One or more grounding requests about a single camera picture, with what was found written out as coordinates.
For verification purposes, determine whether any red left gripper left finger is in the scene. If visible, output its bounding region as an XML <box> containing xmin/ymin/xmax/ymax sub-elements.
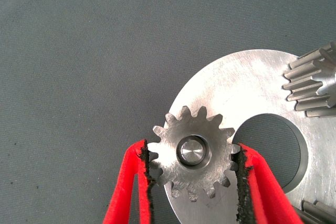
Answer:
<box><xmin>102</xmin><ymin>139</ymin><xmax>155</xmax><ymax>224</ymax></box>

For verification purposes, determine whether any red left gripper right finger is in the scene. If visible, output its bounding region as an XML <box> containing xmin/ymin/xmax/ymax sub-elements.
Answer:
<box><xmin>230</xmin><ymin>142</ymin><xmax>305</xmax><ymax>224</ymax></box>

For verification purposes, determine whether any small steel planetary gear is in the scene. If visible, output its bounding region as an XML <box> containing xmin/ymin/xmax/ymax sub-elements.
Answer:
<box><xmin>147</xmin><ymin>105</ymin><xmax>241</xmax><ymax>203</ymax></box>
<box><xmin>293</xmin><ymin>199</ymin><xmax>336</xmax><ymax>224</ymax></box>
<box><xmin>282</xmin><ymin>40</ymin><xmax>336</xmax><ymax>118</ymax></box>

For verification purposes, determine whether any round metal carrier plate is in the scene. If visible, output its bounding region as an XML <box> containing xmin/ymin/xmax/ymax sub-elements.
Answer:
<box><xmin>163</xmin><ymin>49</ymin><xmax>336</xmax><ymax>224</ymax></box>

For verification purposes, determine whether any dark grey table cloth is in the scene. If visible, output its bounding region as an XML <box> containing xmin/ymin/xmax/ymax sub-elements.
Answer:
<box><xmin>0</xmin><ymin>0</ymin><xmax>336</xmax><ymax>224</ymax></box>

